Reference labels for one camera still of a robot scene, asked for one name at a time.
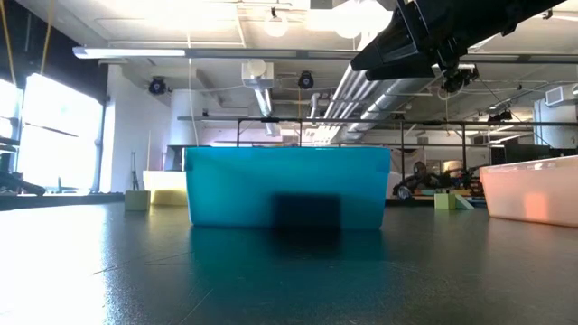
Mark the white round column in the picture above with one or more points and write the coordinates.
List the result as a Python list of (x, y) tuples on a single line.
[(185, 117)]

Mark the black background robot arm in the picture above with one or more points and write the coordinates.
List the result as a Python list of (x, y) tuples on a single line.
[(433, 180)]

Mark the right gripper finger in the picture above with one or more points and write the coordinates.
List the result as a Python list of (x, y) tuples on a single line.
[(402, 72), (388, 49)]

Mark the teal wedge block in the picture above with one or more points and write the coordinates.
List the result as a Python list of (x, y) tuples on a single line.
[(464, 204)]

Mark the orange block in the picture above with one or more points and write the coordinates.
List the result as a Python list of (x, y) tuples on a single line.
[(536, 207)]

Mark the globe ceiling lamp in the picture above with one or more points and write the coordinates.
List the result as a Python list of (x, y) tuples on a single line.
[(276, 26)]

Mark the dark background screen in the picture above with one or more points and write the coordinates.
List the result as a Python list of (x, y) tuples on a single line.
[(519, 152)]

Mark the yellow green cube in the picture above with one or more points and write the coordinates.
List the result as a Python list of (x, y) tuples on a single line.
[(444, 201), (137, 201)]

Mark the dark machine silhouette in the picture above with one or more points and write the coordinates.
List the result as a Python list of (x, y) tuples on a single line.
[(15, 185)]

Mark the white ceiling box unit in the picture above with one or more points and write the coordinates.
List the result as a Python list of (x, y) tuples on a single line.
[(257, 72)]

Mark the yellow block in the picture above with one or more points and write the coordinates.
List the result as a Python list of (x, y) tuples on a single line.
[(171, 198)]

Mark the silver ceiling duct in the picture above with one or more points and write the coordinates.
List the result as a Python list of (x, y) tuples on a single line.
[(393, 101)]

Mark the blue plastic bin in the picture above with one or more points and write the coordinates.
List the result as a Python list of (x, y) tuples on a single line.
[(235, 189)]

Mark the pink plastic bin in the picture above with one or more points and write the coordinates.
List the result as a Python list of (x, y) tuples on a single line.
[(506, 194)]

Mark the yellow plastic bin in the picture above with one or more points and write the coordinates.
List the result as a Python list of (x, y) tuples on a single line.
[(165, 180)]

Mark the white ceiling pipes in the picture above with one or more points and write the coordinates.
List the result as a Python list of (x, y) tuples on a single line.
[(347, 99)]

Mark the black tripod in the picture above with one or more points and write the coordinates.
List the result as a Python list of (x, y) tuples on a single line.
[(134, 173)]

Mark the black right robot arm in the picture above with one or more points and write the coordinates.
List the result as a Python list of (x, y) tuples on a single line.
[(496, 18)]

